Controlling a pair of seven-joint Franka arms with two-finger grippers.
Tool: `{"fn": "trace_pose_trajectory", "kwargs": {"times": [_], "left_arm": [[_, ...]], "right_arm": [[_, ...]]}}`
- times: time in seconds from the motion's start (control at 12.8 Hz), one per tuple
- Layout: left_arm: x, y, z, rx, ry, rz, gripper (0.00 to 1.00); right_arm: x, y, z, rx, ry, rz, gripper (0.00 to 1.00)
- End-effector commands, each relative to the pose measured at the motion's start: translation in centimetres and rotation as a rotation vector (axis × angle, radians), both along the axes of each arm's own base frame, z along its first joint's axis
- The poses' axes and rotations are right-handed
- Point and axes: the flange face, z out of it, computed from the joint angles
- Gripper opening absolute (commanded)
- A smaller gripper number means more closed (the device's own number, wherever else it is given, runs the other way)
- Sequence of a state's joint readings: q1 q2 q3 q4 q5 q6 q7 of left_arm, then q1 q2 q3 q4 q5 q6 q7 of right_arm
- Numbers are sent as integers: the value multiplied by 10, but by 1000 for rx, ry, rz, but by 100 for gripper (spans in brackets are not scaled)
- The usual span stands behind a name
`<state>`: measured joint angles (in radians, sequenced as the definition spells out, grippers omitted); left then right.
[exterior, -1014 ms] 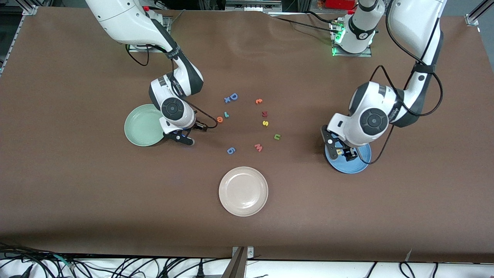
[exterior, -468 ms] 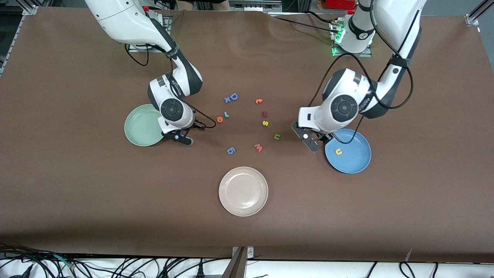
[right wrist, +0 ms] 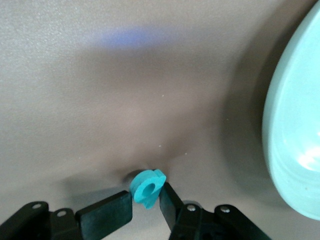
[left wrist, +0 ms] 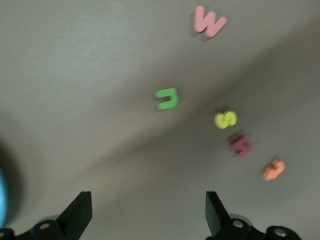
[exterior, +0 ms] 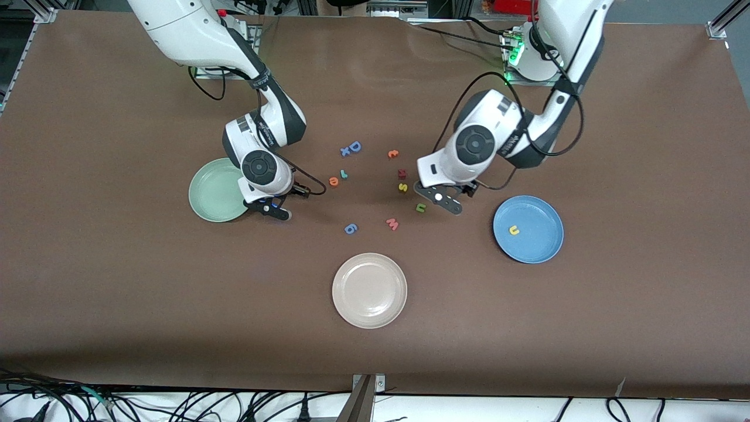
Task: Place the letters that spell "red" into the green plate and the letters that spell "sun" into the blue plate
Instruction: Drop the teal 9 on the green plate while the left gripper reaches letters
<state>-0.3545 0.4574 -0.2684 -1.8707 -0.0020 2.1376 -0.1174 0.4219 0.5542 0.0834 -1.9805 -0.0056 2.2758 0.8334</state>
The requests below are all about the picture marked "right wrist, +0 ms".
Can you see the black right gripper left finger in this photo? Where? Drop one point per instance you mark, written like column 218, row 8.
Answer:
column 105, row 215

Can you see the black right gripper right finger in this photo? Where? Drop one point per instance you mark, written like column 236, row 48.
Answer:
column 190, row 222

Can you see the teal foam letter b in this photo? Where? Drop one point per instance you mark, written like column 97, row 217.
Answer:
column 140, row 193

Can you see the pale green plate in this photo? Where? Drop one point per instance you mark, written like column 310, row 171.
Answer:
column 295, row 125

